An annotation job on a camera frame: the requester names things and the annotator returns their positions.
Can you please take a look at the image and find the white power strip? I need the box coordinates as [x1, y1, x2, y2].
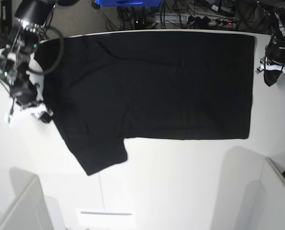
[150, 13, 240, 30]

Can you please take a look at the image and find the blue box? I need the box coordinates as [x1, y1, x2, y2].
[95, 0, 161, 7]

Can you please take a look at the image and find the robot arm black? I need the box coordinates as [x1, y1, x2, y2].
[0, 0, 64, 124]
[255, 0, 285, 87]

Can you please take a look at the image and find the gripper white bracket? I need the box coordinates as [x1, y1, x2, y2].
[256, 43, 285, 87]
[5, 80, 53, 126]

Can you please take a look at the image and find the black T-shirt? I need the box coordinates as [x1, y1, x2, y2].
[43, 31, 255, 175]

